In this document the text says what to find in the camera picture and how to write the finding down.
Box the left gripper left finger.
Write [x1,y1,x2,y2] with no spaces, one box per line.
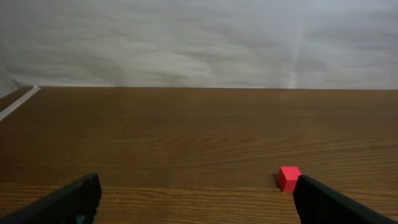
[0,172,103,224]

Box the red cube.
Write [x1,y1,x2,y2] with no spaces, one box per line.
[278,166,302,193]

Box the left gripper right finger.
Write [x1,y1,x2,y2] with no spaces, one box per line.
[292,174,398,224]

